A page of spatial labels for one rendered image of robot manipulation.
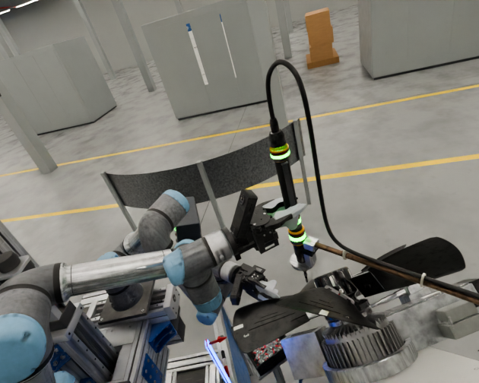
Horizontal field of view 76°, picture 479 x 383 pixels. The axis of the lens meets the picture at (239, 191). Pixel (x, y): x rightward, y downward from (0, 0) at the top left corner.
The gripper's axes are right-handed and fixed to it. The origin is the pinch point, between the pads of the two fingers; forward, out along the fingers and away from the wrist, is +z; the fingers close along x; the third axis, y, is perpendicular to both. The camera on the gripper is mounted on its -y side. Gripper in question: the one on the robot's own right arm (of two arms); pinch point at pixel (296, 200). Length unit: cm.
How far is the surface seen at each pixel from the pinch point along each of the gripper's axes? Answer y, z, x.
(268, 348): 74, -17, -15
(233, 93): 124, 192, -585
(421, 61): 139, 497, -384
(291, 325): 39.0, -11.0, 3.4
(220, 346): 72, -34, -26
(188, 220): 34, -24, -65
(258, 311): 40.0, -17.0, -7.4
